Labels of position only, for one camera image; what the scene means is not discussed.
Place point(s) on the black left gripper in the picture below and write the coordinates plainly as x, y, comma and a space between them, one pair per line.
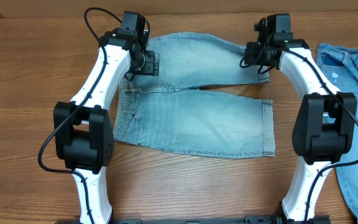
153, 65

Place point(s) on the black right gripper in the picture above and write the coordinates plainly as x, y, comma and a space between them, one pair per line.
253, 53

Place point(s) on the light blue denim shorts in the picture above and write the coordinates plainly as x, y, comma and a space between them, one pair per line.
177, 112

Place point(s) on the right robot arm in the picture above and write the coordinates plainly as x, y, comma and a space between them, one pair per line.
324, 126

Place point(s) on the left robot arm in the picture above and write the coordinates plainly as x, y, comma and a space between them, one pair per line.
82, 128

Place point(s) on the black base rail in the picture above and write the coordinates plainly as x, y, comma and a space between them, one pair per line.
194, 220

